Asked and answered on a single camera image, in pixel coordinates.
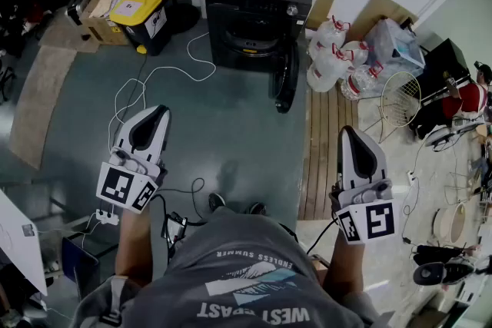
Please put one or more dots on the person's left forearm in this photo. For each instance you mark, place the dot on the person's left forearm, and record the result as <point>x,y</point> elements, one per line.
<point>132,242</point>

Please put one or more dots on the clear plastic bag of items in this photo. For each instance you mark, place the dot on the clear plastic bag of items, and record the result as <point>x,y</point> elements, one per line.
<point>396,46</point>

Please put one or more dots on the person's right shoe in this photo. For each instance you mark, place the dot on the person's right shoe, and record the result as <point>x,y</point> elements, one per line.
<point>256,208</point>

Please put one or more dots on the black cabinet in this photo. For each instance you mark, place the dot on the black cabinet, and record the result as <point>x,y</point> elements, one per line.
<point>442,65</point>

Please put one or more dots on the black machine door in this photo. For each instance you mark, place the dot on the black machine door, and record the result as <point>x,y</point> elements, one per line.
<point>286,77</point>

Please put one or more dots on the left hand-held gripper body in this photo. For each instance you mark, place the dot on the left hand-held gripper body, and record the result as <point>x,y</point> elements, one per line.
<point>123,186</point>

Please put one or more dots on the brown floor sheet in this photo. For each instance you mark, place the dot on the brown floor sheet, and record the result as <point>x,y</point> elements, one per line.
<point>65,34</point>

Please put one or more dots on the wooden slat mat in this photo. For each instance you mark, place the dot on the wooden slat mat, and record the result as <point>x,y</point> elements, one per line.
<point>326,150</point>

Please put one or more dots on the white round bucket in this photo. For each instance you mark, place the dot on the white round bucket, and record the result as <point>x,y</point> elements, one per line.
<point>451,224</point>

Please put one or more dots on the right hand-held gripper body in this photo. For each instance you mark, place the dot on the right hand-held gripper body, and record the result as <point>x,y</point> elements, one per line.
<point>378,220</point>

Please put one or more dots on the large cardboard sheet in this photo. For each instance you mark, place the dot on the large cardboard sheet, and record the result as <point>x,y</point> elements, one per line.
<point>378,11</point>

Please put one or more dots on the black waist device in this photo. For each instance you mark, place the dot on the black waist device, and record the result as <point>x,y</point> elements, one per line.
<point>175,228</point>

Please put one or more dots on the person's left shoe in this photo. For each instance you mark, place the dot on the person's left shoe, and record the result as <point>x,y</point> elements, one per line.
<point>216,201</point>

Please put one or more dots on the person's grey printed shirt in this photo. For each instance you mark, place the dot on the person's grey printed shirt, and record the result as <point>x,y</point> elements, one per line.
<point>246,280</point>

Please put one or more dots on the silver metal appliance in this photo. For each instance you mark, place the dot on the silver metal appliance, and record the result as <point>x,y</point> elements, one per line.
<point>77,7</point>

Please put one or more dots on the long beige floor rug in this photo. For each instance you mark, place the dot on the long beige floor rug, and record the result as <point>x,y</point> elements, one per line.
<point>42,100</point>

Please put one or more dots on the black grey floor device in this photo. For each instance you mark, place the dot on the black grey floor device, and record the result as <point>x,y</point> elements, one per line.
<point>442,272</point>

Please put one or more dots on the dark blue chair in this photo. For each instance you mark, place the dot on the dark blue chair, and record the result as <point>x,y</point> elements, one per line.
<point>78,265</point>

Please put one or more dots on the white power strip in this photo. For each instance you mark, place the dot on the white power strip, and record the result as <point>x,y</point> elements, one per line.
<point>107,217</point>

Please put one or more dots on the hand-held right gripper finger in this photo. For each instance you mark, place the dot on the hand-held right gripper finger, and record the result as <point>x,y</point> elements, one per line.
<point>378,159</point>
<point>344,165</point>

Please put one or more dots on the small cardboard sheet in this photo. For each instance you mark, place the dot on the small cardboard sheet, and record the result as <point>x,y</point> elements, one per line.
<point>321,7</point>

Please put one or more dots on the black washing machine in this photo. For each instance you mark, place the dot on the black washing machine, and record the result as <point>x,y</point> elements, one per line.
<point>250,0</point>

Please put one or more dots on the white floor fan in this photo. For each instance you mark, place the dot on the white floor fan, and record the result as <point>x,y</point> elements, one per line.
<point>446,134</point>

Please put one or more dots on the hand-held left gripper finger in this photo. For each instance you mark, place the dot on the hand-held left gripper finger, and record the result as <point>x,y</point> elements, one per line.
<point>128,126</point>
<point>161,142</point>

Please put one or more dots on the black bin with yellow lid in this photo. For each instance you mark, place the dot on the black bin with yellow lid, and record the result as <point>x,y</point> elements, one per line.
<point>144,17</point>

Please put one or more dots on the person's shoe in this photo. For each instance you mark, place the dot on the person's shoe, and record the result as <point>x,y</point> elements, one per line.
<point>256,208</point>
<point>216,201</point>

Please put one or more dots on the white desk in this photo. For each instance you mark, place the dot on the white desk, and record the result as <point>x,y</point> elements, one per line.
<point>19,242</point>

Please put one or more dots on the large clear water jug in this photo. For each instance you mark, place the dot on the large clear water jug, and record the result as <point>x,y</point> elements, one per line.
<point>361,82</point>
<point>357,52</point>
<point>326,67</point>
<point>328,34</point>

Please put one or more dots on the person's right forearm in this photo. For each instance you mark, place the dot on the person's right forearm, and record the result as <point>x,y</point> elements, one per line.
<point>344,265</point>

